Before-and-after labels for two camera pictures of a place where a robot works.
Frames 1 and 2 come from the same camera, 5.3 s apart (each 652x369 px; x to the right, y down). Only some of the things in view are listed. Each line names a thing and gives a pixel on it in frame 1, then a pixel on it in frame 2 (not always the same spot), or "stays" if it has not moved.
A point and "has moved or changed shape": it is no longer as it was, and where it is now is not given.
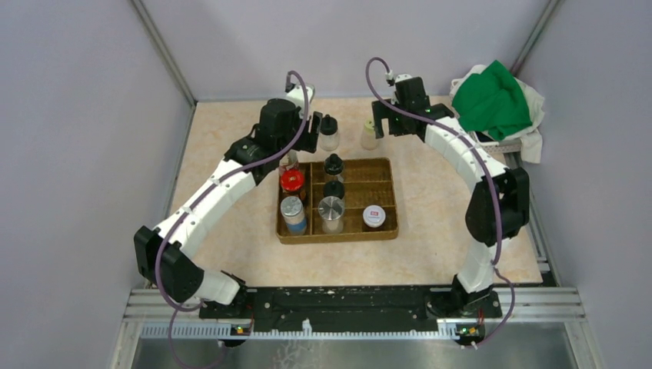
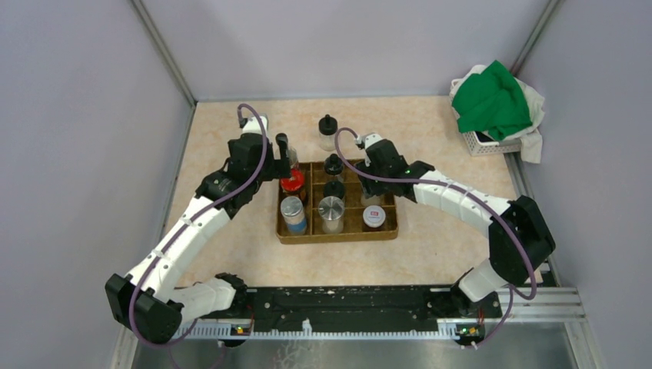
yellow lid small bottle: (369, 138) has moved or changed shape
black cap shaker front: (335, 188) stays
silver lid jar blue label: (293, 211) stays
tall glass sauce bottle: (289, 161) stays
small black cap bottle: (334, 164) stays
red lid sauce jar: (292, 180) stays
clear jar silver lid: (330, 209) stays
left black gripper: (308, 141) to (279, 168)
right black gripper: (382, 112) to (371, 189)
